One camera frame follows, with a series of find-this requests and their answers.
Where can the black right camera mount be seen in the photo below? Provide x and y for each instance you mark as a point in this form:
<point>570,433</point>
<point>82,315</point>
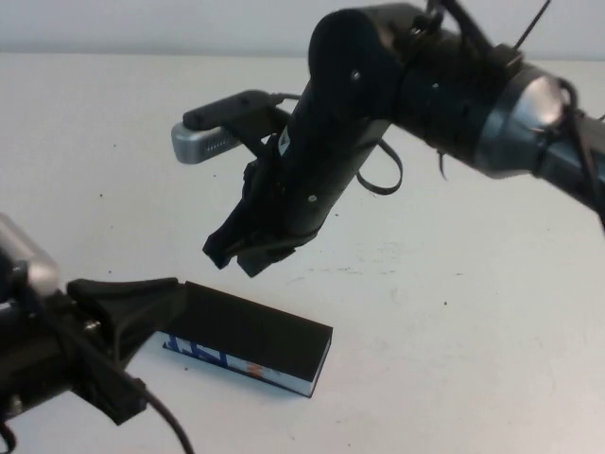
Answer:
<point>262,127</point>

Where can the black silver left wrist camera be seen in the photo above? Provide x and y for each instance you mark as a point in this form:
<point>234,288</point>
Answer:
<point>28,250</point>

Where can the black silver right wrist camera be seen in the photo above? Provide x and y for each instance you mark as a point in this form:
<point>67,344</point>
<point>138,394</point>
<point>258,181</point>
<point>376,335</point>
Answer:
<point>203,142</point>

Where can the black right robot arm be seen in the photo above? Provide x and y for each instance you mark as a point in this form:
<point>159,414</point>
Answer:
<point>368,61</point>

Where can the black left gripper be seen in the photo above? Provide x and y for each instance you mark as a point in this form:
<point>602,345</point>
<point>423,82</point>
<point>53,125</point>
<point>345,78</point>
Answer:
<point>94,359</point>

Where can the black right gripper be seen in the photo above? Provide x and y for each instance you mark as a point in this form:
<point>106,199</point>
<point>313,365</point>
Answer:
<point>312,189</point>

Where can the thin black zip tie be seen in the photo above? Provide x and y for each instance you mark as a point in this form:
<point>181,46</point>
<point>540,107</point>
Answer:
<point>534,23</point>
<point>442,165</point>

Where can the black glasses case box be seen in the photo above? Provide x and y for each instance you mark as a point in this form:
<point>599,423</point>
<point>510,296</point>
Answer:
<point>255,331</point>

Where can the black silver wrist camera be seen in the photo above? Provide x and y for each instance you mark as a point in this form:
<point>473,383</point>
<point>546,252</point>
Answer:
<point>203,142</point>
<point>28,250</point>

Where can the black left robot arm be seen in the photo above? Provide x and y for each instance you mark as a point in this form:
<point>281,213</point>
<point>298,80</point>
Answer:
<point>28,369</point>

